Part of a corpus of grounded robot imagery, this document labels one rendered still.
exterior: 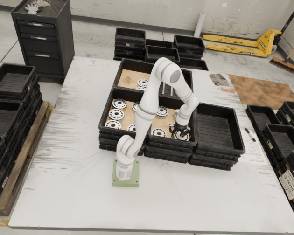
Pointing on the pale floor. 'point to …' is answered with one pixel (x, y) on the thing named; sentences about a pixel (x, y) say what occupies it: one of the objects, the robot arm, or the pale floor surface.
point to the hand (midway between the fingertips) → (176, 135)
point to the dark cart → (45, 38)
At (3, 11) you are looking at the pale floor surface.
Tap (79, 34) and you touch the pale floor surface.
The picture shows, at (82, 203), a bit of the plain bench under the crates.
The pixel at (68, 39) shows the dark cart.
